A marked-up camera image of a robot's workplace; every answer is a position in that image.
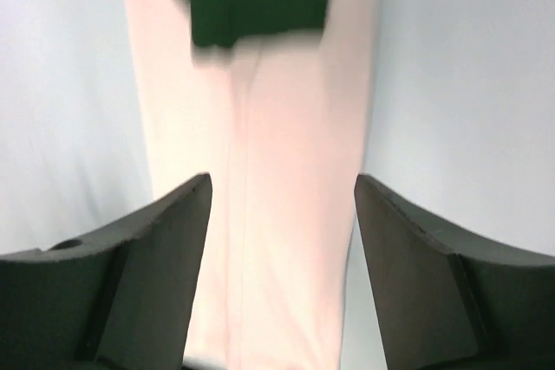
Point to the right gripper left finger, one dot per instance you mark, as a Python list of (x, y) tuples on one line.
[(119, 297)]

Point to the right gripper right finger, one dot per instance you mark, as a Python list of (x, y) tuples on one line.
[(447, 298)]

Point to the white and dark green t-shirt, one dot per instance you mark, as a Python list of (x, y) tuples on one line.
[(280, 127)]

